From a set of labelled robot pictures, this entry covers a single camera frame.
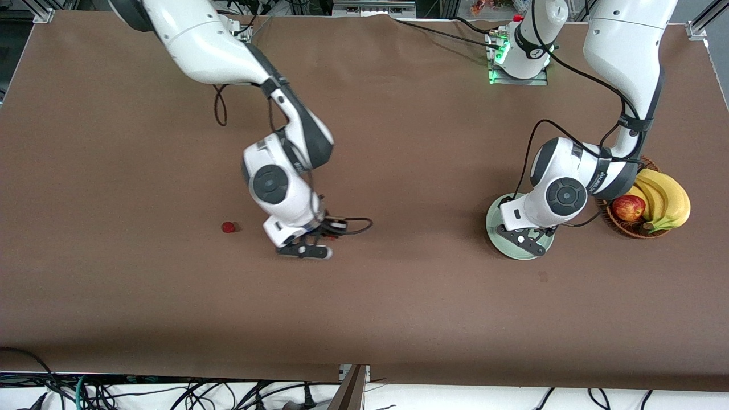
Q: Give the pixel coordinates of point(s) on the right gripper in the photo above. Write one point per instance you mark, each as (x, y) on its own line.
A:
(327, 227)

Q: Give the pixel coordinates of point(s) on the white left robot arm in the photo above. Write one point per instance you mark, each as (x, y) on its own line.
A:
(626, 45)

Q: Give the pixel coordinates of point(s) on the small yellow banana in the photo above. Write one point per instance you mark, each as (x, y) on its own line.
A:
(639, 193)

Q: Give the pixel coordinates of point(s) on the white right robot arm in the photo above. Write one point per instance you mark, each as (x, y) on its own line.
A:
(199, 40)

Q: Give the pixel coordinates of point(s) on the large yellow banana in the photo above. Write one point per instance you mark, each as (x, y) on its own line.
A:
(678, 196)

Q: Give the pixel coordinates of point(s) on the red apple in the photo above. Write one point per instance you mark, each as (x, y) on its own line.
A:
(629, 208)

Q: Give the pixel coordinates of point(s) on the light green plate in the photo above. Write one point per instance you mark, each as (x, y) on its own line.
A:
(493, 225)

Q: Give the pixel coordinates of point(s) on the grey metal box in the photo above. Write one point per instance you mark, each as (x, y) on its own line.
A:
(370, 8)

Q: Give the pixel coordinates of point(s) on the brown wicker basket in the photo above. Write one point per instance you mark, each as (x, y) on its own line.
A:
(626, 229)

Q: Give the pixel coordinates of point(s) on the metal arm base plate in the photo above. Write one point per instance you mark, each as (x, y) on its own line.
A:
(246, 35)
(524, 82)

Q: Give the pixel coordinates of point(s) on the aluminium frame profile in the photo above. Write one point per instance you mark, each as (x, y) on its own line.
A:
(42, 17)
(699, 25)

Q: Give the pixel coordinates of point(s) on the metal frame post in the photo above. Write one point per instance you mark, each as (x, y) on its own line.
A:
(350, 393)

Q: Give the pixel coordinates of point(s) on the orange red plastic item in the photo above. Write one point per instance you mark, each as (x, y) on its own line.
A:
(478, 7)

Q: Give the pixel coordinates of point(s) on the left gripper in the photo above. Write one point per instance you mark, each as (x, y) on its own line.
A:
(548, 230)

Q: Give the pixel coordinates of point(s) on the brown table cover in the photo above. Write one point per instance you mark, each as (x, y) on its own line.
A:
(171, 313)

